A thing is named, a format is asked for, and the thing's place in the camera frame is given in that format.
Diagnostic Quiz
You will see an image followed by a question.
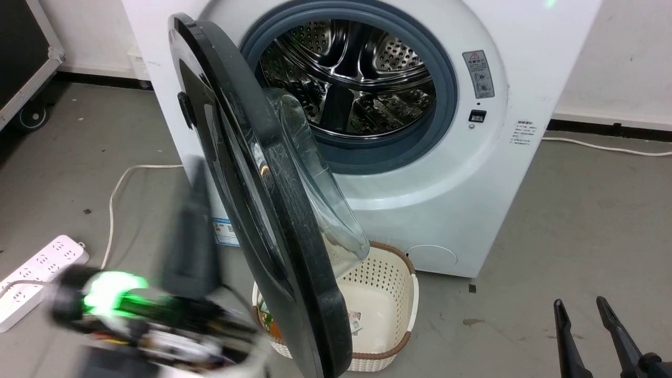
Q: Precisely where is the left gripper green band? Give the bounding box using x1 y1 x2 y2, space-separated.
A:
47 156 259 360

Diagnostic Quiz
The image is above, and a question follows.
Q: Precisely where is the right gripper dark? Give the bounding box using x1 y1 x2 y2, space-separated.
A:
553 296 672 378

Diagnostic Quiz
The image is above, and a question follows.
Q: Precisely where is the black round glass washer door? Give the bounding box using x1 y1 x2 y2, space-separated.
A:
168 13 371 378

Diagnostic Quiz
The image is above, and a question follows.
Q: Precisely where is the white front-load washing machine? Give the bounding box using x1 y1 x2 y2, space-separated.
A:
122 0 602 279

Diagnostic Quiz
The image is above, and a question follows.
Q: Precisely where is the grey rubber door gasket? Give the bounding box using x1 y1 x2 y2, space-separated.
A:
240 0 458 175

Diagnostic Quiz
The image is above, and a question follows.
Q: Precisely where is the blue white energy label sticker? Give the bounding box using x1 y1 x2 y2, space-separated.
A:
213 218 240 247

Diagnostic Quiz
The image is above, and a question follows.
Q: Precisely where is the white power strip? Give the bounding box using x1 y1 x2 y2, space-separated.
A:
0 235 90 333

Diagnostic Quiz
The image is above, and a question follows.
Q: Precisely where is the white basket with brown trim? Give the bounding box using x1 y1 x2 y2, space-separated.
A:
252 241 419 373

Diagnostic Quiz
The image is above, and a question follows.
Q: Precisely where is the black caster wheel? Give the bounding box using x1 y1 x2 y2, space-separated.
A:
18 102 49 131

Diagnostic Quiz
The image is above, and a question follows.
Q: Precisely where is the white text label sticker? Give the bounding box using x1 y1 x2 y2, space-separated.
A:
512 120 538 148

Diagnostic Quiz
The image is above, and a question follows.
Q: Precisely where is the stainless steel washer drum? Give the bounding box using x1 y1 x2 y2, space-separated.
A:
258 19 437 135

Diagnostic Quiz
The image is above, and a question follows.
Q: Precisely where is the black case with aluminium edges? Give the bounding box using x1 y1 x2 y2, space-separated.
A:
0 0 66 132

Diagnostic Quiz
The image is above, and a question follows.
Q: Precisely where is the grey warning label sticker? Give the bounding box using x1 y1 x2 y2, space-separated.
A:
463 50 496 100

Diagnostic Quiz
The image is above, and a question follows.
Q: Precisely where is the white cable on floor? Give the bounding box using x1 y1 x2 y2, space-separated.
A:
542 137 672 157
101 164 184 269

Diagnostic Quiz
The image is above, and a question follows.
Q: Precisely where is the grey power strip cord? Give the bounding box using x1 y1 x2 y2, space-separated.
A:
0 279 55 295

